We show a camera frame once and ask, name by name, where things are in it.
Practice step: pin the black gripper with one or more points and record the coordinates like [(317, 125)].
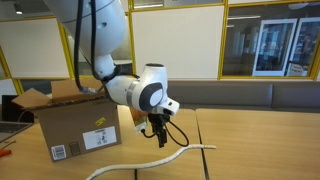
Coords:
[(158, 120)]

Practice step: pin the brown cardboard box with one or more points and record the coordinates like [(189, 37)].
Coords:
[(76, 126)]

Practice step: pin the grey bench sofa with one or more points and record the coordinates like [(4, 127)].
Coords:
[(233, 95)]

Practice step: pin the grey laptop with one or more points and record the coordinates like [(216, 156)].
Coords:
[(11, 113)]

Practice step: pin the white framed display panel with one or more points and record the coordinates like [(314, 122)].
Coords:
[(305, 46)]

